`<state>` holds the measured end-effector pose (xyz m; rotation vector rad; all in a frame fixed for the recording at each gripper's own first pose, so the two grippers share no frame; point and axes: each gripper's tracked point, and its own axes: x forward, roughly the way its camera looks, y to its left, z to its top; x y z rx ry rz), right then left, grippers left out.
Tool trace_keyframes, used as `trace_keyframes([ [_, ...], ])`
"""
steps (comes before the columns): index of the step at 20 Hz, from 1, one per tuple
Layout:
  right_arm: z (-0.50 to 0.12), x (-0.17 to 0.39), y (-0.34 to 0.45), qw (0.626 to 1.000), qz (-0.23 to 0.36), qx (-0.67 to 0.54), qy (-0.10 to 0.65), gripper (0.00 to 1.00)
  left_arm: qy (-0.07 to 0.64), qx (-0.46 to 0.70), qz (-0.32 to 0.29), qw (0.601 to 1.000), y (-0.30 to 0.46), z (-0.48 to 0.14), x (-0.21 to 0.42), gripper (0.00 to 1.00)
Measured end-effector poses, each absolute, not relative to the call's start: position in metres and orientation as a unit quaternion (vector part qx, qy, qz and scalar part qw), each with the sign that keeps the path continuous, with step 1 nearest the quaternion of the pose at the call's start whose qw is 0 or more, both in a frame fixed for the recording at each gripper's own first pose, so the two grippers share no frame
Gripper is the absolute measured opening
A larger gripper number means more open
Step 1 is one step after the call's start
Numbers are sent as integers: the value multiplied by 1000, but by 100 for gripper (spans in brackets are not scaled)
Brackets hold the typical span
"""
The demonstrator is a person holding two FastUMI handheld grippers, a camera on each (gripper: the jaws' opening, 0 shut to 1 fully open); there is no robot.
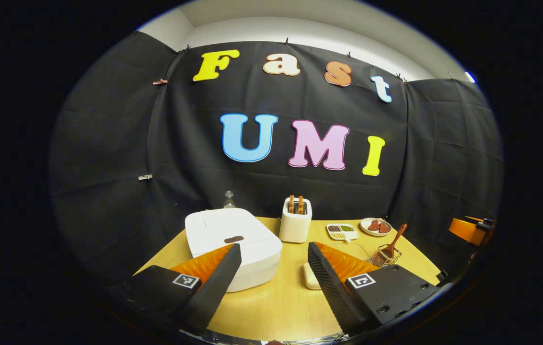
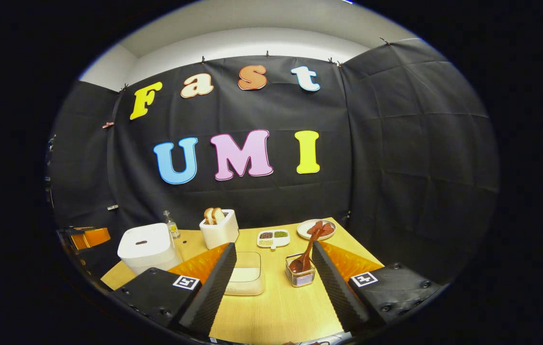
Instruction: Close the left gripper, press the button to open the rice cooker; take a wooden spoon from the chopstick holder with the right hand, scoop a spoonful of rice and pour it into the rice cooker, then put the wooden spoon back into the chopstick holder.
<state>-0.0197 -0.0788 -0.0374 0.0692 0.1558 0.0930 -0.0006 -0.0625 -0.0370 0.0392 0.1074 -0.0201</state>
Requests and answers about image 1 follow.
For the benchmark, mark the white toaster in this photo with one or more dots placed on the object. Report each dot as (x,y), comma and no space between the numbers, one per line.
(295,230)

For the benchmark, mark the white divided grain dish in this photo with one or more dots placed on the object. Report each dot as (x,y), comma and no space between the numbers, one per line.
(350,235)

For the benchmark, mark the pink cloth clip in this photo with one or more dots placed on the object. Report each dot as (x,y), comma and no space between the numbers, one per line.
(160,82)

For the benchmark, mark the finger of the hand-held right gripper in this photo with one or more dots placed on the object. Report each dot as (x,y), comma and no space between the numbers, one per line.
(481,221)
(463,231)

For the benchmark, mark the red meat piece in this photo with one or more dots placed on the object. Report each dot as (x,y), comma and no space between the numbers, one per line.
(384,227)
(374,225)

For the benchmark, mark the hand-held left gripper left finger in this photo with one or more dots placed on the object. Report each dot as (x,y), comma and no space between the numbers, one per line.
(213,282)

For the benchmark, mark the black backdrop cloth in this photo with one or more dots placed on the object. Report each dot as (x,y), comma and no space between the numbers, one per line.
(194,158)

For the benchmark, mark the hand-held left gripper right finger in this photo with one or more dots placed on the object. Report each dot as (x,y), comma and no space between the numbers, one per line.
(329,287)

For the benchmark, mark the bread slice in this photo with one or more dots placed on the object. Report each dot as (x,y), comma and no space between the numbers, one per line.
(291,204)
(300,205)

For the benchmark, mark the silver cloth clip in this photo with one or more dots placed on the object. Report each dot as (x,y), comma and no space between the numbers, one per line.
(145,177)

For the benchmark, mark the white round plate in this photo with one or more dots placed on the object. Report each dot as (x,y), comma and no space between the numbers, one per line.
(364,229)

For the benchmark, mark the white rice cooker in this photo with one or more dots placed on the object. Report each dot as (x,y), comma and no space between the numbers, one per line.
(247,230)

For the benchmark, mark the small glass bottle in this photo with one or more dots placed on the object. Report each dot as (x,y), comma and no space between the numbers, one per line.
(229,201)

